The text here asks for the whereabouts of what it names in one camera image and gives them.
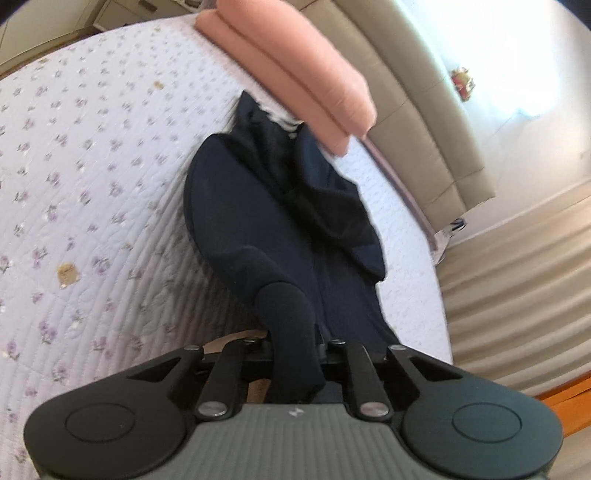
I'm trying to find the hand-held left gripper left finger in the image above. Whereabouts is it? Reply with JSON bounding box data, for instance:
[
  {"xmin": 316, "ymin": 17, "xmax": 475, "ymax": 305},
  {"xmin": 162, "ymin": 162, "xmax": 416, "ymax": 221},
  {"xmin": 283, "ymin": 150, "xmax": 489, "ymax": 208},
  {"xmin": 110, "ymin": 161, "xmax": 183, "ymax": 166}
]
[{"xmin": 126, "ymin": 337, "xmax": 274, "ymax": 422}]

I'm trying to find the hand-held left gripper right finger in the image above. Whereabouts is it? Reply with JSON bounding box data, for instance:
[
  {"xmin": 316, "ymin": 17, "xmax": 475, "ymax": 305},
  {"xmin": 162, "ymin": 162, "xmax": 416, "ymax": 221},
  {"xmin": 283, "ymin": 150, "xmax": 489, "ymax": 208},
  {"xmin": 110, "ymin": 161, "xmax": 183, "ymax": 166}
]
[{"xmin": 316, "ymin": 339, "xmax": 452, "ymax": 420}]

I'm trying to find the dark navy striped hoodie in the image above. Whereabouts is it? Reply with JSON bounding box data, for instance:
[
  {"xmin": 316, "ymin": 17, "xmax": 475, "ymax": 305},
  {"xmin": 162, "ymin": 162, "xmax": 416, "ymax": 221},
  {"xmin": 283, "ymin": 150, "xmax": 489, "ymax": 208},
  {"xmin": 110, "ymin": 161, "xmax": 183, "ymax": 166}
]
[{"xmin": 183, "ymin": 90, "xmax": 394, "ymax": 408}]

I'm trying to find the white paper bag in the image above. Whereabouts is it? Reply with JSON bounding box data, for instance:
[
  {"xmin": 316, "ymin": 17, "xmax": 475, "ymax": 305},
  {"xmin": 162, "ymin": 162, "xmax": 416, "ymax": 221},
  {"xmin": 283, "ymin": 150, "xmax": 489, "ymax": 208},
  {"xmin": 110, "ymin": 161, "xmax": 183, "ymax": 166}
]
[{"xmin": 438, "ymin": 218, "xmax": 468, "ymax": 266}]

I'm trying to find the beige curtain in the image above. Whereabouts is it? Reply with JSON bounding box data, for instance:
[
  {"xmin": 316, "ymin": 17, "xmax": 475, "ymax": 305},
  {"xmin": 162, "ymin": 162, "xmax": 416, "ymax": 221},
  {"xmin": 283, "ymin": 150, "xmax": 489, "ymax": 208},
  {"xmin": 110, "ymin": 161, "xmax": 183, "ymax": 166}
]
[{"xmin": 438, "ymin": 184, "xmax": 591, "ymax": 398}]

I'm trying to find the floral quilted bedspread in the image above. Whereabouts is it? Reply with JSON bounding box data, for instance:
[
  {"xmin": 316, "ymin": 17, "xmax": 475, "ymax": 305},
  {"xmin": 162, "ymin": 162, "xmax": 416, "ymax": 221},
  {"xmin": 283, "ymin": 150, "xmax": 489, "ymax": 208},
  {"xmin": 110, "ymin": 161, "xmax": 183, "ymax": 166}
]
[{"xmin": 0, "ymin": 13, "xmax": 454, "ymax": 480}]

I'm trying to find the beige padded headboard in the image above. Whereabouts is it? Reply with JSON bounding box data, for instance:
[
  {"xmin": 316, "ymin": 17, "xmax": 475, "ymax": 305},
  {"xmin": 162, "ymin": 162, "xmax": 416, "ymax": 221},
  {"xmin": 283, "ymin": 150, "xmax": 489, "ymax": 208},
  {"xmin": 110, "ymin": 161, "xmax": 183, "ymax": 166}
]
[{"xmin": 295, "ymin": 0, "xmax": 498, "ymax": 234}]

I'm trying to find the pink folded blanket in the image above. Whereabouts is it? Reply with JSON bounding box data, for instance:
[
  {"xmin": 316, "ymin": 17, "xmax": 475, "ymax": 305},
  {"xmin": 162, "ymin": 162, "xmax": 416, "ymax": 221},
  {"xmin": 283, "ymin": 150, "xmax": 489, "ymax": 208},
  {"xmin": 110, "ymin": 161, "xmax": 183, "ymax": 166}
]
[{"xmin": 196, "ymin": 0, "xmax": 378, "ymax": 158}]

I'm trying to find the grey nightstand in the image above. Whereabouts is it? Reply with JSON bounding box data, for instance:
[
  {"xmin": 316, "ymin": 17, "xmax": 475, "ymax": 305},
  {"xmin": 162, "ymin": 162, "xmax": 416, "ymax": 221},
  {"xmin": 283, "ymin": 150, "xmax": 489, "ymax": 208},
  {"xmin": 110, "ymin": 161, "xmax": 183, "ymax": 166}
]
[{"xmin": 95, "ymin": 0, "xmax": 200, "ymax": 25}]

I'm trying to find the white wardrobe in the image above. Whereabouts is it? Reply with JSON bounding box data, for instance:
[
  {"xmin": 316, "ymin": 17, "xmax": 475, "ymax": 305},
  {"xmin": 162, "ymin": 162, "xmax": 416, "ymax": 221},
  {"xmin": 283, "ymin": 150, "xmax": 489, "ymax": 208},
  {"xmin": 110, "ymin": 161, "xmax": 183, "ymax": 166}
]
[{"xmin": 0, "ymin": 0, "xmax": 109, "ymax": 70}]

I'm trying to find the red yellow wall ornament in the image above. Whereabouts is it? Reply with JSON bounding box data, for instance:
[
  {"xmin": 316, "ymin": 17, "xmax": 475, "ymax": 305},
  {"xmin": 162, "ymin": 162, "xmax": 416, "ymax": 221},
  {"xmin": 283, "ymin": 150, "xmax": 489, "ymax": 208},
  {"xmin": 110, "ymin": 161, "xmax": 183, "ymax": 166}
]
[{"xmin": 450, "ymin": 67, "xmax": 476, "ymax": 99}]

